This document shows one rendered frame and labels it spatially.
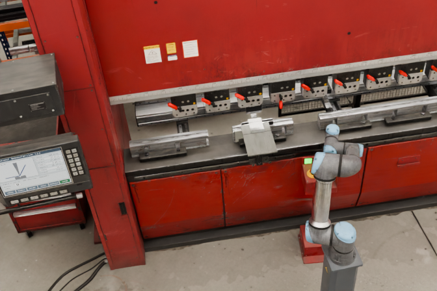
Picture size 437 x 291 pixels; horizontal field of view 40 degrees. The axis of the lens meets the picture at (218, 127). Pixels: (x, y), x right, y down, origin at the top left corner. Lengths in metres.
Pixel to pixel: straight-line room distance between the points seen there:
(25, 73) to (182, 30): 0.87
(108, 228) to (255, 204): 1.00
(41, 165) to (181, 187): 1.15
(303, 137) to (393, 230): 1.11
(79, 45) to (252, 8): 0.93
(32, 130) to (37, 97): 1.26
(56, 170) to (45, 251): 1.61
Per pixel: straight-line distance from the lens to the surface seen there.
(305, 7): 3.32
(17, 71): 2.93
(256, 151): 3.63
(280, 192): 4.13
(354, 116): 3.96
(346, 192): 4.31
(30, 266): 4.63
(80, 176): 3.17
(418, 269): 4.43
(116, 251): 4.25
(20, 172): 3.13
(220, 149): 3.82
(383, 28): 3.57
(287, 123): 3.85
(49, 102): 2.86
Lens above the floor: 3.61
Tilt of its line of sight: 44 degrees down
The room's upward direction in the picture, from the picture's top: 5 degrees counter-clockwise
